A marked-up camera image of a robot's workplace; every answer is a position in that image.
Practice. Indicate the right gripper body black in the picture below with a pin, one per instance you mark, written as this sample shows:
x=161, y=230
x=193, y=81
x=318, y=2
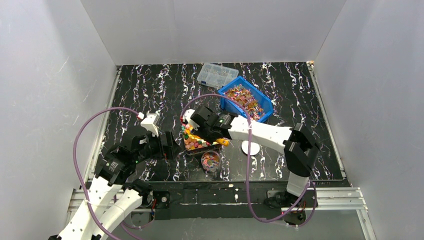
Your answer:
x=201, y=117

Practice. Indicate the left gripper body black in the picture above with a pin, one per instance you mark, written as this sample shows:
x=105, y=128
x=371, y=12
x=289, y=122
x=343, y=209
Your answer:
x=169, y=144

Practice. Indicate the yellow plastic scoop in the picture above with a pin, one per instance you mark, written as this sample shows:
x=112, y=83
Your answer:
x=223, y=141

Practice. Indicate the tin tray of star candies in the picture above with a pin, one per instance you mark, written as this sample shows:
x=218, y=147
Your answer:
x=193, y=144

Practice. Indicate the blue bin of lollipops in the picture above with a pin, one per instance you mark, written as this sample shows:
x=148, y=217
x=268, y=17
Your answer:
x=241, y=92

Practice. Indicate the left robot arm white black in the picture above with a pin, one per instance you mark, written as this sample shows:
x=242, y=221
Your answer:
x=109, y=200

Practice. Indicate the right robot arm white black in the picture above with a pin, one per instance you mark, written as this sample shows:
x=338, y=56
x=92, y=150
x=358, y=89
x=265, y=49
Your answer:
x=297, y=144

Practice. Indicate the clear plastic jar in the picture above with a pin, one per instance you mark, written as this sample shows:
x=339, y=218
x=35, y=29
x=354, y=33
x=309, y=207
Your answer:
x=211, y=161

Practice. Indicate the white round jar lid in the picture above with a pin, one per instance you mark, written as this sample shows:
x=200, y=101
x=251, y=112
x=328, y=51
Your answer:
x=250, y=149

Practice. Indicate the clear plastic compartment box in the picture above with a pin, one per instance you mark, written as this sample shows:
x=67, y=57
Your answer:
x=216, y=76

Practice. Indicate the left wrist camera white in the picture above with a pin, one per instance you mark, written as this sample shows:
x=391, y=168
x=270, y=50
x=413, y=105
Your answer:
x=149, y=122

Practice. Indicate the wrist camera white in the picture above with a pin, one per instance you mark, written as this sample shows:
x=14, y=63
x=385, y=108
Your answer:
x=187, y=119
x=149, y=122

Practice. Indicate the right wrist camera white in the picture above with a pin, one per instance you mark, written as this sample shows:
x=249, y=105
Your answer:
x=187, y=119

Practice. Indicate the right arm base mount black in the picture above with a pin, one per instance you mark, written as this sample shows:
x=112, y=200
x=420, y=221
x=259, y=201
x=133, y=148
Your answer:
x=279, y=200

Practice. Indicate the aluminium frame rail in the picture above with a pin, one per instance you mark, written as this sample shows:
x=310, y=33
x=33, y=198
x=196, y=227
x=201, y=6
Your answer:
x=328, y=198

